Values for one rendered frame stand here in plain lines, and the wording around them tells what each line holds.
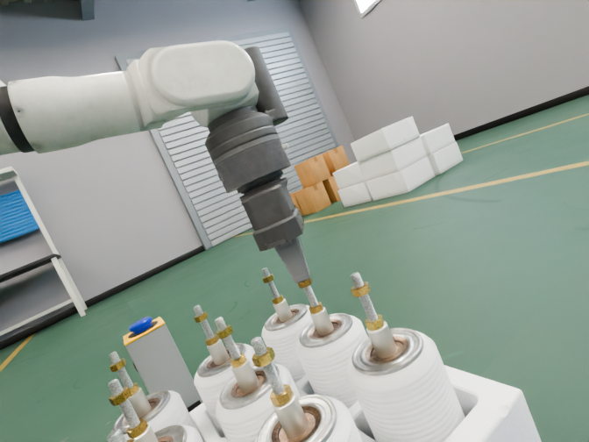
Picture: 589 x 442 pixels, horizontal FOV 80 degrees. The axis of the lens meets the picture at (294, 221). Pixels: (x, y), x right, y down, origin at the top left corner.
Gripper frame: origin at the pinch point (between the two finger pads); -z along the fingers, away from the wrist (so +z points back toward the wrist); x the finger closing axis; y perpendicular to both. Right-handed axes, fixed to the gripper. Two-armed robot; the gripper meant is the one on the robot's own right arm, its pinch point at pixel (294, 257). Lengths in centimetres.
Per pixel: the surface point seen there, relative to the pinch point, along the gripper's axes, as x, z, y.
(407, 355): 12.2, -10.6, 8.0
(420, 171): -249, -25, 88
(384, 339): 10.9, -8.9, 6.6
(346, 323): 0.7, -10.5, 3.0
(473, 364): -18.7, -35.8, 20.4
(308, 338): 0.8, -10.5, -2.5
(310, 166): -367, 16, 8
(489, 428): 15.1, -18.0, 12.1
